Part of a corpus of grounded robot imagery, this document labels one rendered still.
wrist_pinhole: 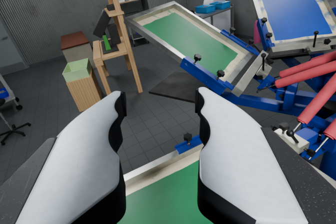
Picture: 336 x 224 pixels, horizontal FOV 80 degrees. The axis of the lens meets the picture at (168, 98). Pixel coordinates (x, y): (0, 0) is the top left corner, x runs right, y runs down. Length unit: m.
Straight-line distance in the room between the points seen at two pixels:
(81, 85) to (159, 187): 2.86
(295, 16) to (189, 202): 1.71
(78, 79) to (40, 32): 4.33
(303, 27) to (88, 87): 3.01
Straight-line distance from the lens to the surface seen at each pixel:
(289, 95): 1.36
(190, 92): 1.57
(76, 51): 5.67
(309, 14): 2.14
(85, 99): 3.72
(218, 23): 5.87
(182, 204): 0.91
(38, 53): 7.89
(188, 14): 1.77
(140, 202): 0.96
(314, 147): 1.22
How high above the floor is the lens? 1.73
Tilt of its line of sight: 30 degrees down
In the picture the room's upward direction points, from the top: 11 degrees counter-clockwise
